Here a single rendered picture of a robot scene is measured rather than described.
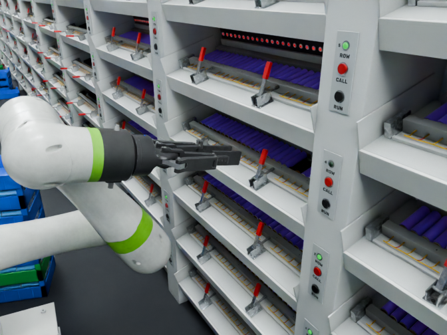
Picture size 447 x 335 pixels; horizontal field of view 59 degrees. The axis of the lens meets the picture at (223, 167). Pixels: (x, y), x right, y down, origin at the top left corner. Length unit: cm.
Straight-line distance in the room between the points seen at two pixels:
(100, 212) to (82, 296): 89
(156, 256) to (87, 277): 85
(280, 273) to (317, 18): 57
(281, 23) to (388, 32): 22
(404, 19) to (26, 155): 55
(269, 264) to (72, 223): 50
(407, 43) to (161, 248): 69
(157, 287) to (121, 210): 84
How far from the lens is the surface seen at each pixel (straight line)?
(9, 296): 179
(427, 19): 57
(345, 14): 64
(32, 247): 105
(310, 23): 70
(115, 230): 90
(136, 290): 169
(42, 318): 111
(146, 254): 96
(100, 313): 163
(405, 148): 65
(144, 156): 69
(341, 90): 65
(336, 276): 77
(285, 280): 94
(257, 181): 89
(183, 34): 120
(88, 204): 85
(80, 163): 65
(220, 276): 124
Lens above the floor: 110
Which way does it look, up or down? 24 degrees down
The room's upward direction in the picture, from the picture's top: straight up
